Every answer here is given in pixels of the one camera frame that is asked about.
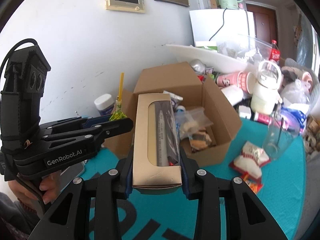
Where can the blue tablet tube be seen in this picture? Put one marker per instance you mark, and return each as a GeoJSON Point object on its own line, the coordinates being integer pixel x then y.
{"type": "Point", "coordinates": [180, 109]}

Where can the white foam board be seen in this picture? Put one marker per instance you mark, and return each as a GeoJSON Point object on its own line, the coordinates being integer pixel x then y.
{"type": "Point", "coordinates": [211, 58]}

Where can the black spoon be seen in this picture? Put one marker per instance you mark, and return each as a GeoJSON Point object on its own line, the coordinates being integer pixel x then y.
{"type": "Point", "coordinates": [279, 135]}

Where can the gold window box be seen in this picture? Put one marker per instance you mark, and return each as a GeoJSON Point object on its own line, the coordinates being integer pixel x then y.
{"type": "Point", "coordinates": [156, 154]}

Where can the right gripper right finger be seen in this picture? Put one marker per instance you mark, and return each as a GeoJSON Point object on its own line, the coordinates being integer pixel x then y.
{"type": "Point", "coordinates": [246, 216]}

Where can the white red plum soup bag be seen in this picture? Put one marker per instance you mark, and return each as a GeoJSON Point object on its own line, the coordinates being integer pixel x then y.
{"type": "Point", "coordinates": [251, 159]}

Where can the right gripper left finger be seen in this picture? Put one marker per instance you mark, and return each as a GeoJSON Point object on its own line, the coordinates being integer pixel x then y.
{"type": "Point", "coordinates": [68, 217]}

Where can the clear drinking glass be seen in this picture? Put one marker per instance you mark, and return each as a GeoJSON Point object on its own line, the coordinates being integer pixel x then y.
{"type": "Point", "coordinates": [283, 128]}

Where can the red gold snack packet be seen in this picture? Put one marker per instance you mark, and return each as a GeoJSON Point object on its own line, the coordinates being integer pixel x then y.
{"type": "Point", "coordinates": [255, 187]}

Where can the white refrigerator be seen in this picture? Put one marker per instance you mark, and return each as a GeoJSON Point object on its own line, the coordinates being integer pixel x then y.
{"type": "Point", "coordinates": [212, 26]}

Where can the black smartphone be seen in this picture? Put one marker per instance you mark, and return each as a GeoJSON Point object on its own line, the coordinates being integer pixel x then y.
{"type": "Point", "coordinates": [71, 172]}

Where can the red cola bottle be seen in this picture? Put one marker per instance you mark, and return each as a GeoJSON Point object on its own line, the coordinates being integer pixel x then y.
{"type": "Point", "coordinates": [275, 52]}

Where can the white cap blue jar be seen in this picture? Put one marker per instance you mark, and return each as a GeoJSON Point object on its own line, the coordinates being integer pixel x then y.
{"type": "Point", "coordinates": [105, 104]}

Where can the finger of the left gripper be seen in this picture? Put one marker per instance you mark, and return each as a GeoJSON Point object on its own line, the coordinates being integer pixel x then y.
{"type": "Point", "coordinates": [89, 138]}
{"type": "Point", "coordinates": [72, 124]}

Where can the pink panda paper cups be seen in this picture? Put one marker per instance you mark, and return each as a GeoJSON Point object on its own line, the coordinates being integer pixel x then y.
{"type": "Point", "coordinates": [244, 80]}

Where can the silver metal bowl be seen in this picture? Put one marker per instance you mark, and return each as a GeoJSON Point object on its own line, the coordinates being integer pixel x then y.
{"type": "Point", "coordinates": [198, 66]}

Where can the pink tablet tube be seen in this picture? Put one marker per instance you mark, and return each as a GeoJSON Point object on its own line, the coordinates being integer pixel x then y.
{"type": "Point", "coordinates": [261, 118]}

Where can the purple silver snack packet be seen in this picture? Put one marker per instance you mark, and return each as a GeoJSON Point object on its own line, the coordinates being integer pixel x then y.
{"type": "Point", "coordinates": [175, 99]}

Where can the brown cardboard box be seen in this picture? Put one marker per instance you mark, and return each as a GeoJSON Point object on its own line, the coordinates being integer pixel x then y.
{"type": "Point", "coordinates": [181, 80]}

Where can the frosted zip bag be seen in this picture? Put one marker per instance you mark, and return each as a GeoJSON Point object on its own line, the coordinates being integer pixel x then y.
{"type": "Point", "coordinates": [191, 121]}

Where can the green candy yellow stick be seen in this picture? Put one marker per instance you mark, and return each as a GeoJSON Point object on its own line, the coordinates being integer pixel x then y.
{"type": "Point", "coordinates": [118, 113]}

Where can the cream water jug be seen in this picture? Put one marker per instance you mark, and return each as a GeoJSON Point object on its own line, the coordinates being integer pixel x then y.
{"type": "Point", "coordinates": [265, 92]}

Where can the white paper roll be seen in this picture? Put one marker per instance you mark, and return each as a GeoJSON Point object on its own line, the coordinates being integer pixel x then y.
{"type": "Point", "coordinates": [233, 93]}

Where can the white charger cube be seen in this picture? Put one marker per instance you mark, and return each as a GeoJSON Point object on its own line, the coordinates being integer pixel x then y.
{"type": "Point", "coordinates": [244, 112]}

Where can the teal printed table mat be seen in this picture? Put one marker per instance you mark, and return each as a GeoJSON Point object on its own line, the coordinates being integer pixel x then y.
{"type": "Point", "coordinates": [173, 216]}

